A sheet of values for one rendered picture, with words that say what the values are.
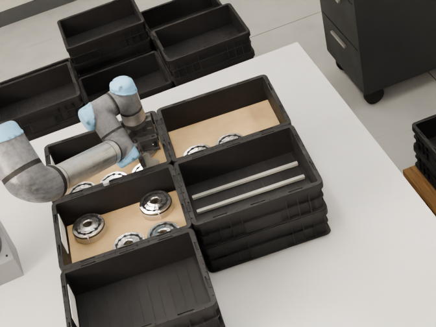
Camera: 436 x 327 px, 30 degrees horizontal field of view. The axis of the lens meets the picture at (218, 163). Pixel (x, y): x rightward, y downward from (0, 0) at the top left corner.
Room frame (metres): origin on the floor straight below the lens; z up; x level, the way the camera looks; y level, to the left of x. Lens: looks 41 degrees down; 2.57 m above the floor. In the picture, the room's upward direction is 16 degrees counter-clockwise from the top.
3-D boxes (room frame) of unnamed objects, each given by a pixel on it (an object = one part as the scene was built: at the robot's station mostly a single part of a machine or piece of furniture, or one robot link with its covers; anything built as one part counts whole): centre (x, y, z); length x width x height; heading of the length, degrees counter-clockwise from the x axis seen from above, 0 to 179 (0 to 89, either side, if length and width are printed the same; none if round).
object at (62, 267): (1.80, 0.33, 0.92); 0.40 x 0.30 x 0.02; 93
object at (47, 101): (3.10, 0.71, 0.37); 0.40 x 0.30 x 0.45; 97
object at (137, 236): (1.73, 0.32, 0.86); 0.10 x 0.10 x 0.01
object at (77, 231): (1.87, 0.44, 0.86); 0.10 x 0.10 x 0.01
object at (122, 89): (2.07, 0.22, 1.15); 0.09 x 0.08 x 0.11; 114
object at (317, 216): (1.82, -0.07, 0.76); 0.40 x 0.30 x 0.12; 93
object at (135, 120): (2.07, 0.21, 1.07); 0.08 x 0.08 x 0.05
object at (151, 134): (2.07, 0.21, 0.99); 0.09 x 0.08 x 0.12; 89
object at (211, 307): (1.50, 0.31, 0.92); 0.40 x 0.30 x 0.02; 93
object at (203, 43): (3.21, -0.09, 0.37); 0.40 x 0.30 x 0.45; 97
